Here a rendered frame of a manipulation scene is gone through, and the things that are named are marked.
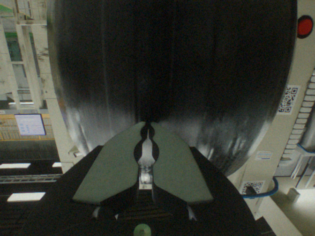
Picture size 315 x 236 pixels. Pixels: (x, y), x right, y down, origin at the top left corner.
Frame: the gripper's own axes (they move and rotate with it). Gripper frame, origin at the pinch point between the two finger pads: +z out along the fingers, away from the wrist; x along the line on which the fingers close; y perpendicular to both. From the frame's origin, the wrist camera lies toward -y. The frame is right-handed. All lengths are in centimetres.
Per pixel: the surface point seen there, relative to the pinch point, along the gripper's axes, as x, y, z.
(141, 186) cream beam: -4, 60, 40
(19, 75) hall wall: -765, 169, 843
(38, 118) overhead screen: -262, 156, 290
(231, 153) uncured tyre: 9.9, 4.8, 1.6
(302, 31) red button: 31.7, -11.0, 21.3
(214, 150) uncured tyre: 7.6, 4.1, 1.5
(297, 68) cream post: 33.6, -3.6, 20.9
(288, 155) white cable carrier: 41, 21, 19
